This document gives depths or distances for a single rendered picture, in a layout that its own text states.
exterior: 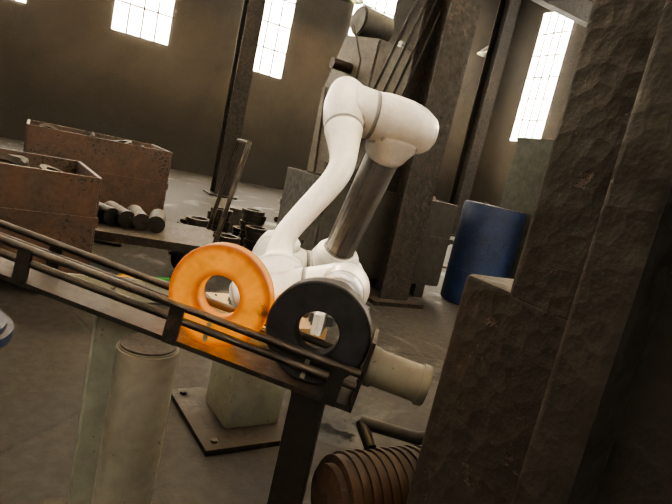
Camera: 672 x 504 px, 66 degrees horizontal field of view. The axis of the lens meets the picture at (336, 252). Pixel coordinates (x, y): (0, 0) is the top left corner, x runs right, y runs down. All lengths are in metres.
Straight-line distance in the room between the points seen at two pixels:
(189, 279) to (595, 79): 0.57
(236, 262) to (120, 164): 3.68
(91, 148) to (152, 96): 8.17
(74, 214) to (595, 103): 2.61
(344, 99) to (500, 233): 3.23
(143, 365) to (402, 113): 0.88
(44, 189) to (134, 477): 1.88
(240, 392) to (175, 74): 11.12
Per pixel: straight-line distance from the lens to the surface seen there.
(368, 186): 1.53
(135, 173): 4.43
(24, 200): 2.83
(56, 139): 4.36
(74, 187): 2.83
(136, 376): 1.08
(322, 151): 6.73
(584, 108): 0.46
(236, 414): 1.84
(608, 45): 0.47
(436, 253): 4.45
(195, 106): 12.63
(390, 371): 0.75
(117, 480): 1.19
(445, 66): 3.99
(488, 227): 4.46
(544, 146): 4.62
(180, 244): 3.03
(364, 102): 1.39
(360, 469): 0.81
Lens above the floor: 0.95
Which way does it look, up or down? 10 degrees down
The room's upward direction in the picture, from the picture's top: 13 degrees clockwise
